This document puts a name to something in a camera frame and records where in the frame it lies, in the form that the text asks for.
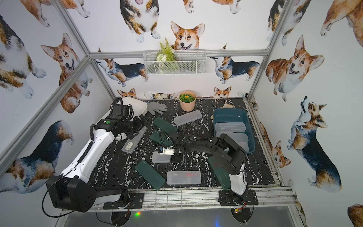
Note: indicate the clear pencil case top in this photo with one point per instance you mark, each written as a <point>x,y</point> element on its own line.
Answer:
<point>187,118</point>

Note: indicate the teal storage box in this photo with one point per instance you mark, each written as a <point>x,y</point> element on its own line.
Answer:
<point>233,115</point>

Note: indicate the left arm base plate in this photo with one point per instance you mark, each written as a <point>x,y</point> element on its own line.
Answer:
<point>131,201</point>

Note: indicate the green pencil case front left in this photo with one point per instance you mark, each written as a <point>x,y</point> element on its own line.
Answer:
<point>150,174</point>

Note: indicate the white storage tray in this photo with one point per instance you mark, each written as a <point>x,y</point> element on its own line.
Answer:
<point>137,106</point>

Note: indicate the green pencil case upper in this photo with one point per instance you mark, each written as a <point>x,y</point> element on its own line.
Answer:
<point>164,126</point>

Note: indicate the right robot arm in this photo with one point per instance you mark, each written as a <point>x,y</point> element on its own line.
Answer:
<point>227,153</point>

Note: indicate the green pencil case front right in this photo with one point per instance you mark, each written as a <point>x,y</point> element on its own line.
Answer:
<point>221,174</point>

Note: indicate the beige ribbed flower pot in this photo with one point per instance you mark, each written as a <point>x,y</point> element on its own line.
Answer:
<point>187,100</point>

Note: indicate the clear case with red pen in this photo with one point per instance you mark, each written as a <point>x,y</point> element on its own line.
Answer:
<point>183,177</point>

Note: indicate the aluminium front rail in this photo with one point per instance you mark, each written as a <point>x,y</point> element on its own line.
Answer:
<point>188,199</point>

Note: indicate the green fern plant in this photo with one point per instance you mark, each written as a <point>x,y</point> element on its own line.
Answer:
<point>166,58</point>

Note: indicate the clear case with pens middle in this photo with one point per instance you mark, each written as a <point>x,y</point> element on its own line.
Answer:
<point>158,158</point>

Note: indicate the white wire wall basket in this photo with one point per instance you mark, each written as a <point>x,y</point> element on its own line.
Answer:
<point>182,62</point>

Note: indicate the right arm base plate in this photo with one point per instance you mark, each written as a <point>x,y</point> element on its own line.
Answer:
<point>229,198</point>

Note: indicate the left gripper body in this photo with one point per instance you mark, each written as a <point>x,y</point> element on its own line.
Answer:
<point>139,124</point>

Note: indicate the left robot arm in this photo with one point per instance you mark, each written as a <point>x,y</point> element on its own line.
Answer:
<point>70,190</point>

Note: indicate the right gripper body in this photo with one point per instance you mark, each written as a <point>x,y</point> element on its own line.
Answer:
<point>177,155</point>

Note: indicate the grey rubber glove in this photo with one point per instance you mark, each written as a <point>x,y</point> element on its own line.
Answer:
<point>153,108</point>

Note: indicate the green pencil case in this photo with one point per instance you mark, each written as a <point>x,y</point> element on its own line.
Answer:
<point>164,126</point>
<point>221,174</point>
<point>150,174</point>
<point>157,139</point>

